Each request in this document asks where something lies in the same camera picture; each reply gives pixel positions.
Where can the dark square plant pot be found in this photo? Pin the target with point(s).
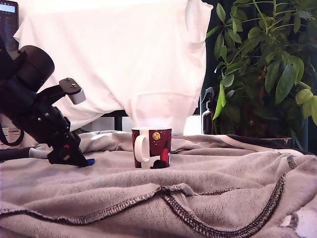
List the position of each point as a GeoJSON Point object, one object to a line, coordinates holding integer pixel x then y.
{"type": "Point", "coordinates": [260, 126]}

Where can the black monitor stand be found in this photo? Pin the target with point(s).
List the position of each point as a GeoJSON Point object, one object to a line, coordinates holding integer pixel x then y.
{"type": "Point", "coordinates": [119, 122]}

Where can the black computer monitor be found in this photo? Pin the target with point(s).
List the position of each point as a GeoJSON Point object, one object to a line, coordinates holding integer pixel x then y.
{"type": "Point", "coordinates": [10, 24]}

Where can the grey knitted cloth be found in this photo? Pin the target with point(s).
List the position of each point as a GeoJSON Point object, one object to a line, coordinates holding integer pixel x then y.
{"type": "Point", "coordinates": [158, 198]}

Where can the red patterned coffee mug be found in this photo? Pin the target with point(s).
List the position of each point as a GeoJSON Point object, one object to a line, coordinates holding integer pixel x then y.
{"type": "Point", "coordinates": [158, 148]}

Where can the blue coffee capsule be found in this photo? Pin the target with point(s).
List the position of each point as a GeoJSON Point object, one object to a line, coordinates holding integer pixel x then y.
{"type": "Point", "coordinates": [91, 161]}

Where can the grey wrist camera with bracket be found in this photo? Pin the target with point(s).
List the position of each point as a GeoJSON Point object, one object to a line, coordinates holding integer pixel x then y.
{"type": "Point", "coordinates": [78, 96]}

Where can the black spray bottle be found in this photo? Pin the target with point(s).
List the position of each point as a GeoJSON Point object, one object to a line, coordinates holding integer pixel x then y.
{"type": "Point", "coordinates": [207, 119]}

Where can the white barcode carton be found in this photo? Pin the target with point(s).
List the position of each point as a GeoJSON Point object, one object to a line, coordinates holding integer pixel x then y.
{"type": "Point", "coordinates": [11, 134]}

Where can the white draped cloth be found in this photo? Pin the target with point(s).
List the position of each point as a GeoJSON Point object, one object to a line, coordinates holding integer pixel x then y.
{"type": "Point", "coordinates": [123, 49]}

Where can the green leafy houseplant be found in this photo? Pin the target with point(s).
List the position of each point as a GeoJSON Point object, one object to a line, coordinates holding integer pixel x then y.
{"type": "Point", "coordinates": [272, 49]}

